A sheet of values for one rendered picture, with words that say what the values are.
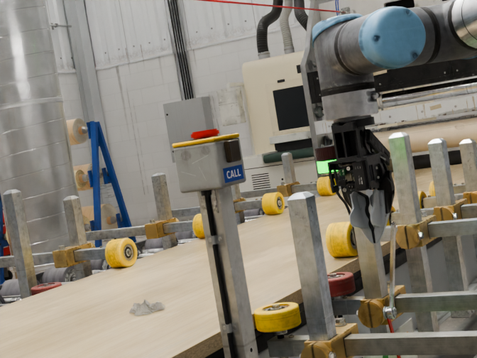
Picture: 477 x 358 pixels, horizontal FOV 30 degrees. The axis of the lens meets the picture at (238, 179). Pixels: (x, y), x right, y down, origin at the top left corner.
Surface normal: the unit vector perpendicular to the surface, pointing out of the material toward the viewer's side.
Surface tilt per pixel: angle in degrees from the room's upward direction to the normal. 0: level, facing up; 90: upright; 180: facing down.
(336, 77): 90
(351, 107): 90
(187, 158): 90
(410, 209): 90
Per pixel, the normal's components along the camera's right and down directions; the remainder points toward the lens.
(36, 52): 0.69, -0.07
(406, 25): 0.32, 0.00
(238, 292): 0.85, -0.11
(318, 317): -0.50, 0.13
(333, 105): -0.67, 0.15
